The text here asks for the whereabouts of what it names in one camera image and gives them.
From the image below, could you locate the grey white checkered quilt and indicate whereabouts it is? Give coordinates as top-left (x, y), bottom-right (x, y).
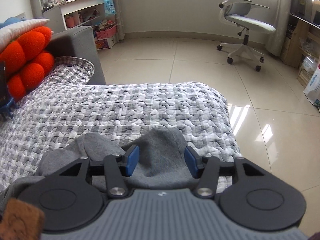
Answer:
top-left (1, 56), bottom-right (240, 189)

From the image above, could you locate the brown furry sleeve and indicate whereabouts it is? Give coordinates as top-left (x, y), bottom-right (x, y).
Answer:
top-left (1, 198), bottom-right (45, 240)

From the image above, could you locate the white paper bag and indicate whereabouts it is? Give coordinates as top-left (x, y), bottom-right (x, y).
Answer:
top-left (304, 65), bottom-right (320, 107)

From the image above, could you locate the grey t-shirt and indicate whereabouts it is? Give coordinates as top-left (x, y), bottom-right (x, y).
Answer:
top-left (1, 128), bottom-right (197, 211)

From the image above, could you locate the pink storage box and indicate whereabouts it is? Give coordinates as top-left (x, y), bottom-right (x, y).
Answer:
top-left (96, 25), bottom-right (117, 40)

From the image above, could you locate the orange flower cushion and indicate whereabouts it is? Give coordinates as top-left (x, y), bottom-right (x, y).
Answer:
top-left (1, 26), bottom-right (55, 102)

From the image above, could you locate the wooden shelf right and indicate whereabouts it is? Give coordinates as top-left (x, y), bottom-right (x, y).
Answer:
top-left (280, 0), bottom-right (319, 87)

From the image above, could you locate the grey curtain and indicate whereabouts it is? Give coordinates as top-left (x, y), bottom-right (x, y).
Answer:
top-left (265, 0), bottom-right (295, 56)

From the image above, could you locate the white desk shelf unit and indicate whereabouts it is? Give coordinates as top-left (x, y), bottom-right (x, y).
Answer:
top-left (40, 0), bottom-right (120, 50)

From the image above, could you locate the white pillow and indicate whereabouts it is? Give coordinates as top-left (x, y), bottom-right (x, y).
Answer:
top-left (0, 18), bottom-right (50, 52)

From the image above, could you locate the white grey office chair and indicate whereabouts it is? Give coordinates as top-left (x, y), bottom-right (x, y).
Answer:
top-left (217, 0), bottom-right (276, 72)

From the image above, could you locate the blue hanging bag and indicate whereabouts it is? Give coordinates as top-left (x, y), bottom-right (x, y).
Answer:
top-left (104, 0), bottom-right (116, 16)

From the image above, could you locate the grey sofa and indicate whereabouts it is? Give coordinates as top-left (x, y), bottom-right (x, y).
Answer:
top-left (46, 25), bottom-right (106, 85)

